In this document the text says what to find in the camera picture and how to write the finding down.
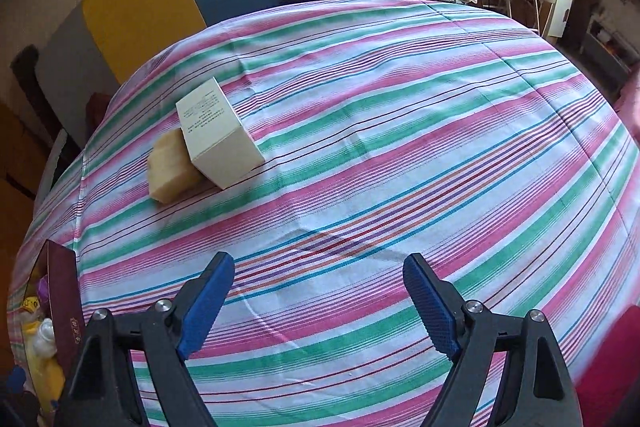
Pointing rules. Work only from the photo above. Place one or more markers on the gold tin box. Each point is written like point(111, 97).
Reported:
point(53, 280)

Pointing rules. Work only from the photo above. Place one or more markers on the yellow sponge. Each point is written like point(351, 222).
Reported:
point(47, 379)
point(170, 169)

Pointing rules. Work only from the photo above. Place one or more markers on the dark red cushion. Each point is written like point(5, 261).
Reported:
point(96, 109)

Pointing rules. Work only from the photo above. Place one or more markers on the striped tablecloth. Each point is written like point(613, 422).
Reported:
point(388, 127)

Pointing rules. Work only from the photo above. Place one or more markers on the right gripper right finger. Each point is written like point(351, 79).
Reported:
point(438, 304)

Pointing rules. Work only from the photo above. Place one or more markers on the white plastic ball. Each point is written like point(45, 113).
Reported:
point(43, 343)

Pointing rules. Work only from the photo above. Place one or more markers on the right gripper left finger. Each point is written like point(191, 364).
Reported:
point(199, 301)

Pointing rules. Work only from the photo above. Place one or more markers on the yellow sock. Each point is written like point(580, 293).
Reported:
point(30, 314)

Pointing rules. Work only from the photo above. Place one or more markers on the cream cardboard box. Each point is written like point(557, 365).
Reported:
point(218, 144)

